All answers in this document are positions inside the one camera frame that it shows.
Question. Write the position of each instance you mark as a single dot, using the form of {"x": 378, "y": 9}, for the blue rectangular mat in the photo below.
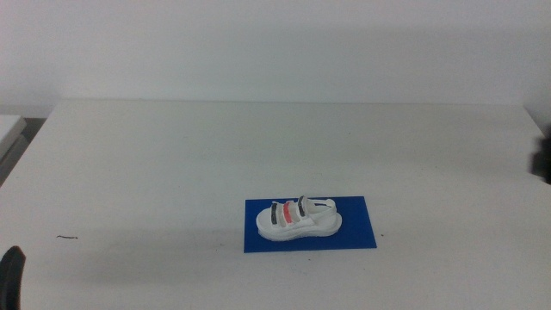
{"x": 357, "y": 228}

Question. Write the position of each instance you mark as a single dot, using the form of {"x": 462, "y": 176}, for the small dark thread scrap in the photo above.
{"x": 67, "y": 237}

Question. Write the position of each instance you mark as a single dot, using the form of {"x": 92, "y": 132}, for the white side table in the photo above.
{"x": 8, "y": 127}

